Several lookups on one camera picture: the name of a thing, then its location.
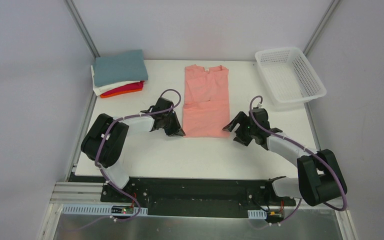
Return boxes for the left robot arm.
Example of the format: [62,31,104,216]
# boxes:
[80,97,186,203]

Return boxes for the folded orange t-shirt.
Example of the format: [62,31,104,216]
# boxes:
[99,88,143,99]

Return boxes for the left white slotted duct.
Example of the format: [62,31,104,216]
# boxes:
[61,204,149,217]

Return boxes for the right white slotted duct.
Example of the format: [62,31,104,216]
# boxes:
[247,209,267,220]

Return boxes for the folded blue-grey t-shirt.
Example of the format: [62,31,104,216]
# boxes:
[92,49,149,87]

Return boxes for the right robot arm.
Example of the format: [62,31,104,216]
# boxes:
[223,107,348,211]

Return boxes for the white slotted duct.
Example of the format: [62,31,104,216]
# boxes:
[61,204,149,217]
[247,209,267,220]

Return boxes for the folded white t-shirt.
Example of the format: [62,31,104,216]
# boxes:
[90,65,140,96]

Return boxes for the white plastic basket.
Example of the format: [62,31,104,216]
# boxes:
[254,47,327,107]

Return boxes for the aluminium corner post right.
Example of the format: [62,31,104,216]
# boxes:
[303,0,342,57]

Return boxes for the aluminium corner post left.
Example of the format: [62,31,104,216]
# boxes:
[64,0,101,58]

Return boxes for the folded magenta t-shirt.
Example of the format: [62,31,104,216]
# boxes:
[110,81,144,91]

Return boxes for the aluminium corner post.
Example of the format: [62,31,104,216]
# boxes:
[303,0,342,57]
[64,0,101,58]

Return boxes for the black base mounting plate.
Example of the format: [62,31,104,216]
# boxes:
[98,177,296,219]

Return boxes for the salmon pink t-shirt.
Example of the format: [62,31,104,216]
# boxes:
[182,64,230,138]

